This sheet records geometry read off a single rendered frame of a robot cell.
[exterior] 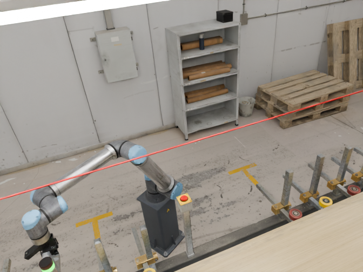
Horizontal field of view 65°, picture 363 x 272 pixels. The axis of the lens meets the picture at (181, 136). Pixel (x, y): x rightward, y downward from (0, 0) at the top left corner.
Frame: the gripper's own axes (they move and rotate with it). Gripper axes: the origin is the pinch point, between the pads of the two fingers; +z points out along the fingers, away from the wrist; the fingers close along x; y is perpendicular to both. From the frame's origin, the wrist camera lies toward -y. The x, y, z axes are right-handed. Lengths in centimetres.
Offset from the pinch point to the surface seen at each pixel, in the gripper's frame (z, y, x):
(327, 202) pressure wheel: 11, 174, -24
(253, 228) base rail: 31, 128, -8
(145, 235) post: -5, 53, -10
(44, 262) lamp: -16.7, 2.2, -12.3
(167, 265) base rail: 31, 63, -9
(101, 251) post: -5.3, 28.3, -9.5
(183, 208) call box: -18, 77, -11
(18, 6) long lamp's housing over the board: -132, 35, -47
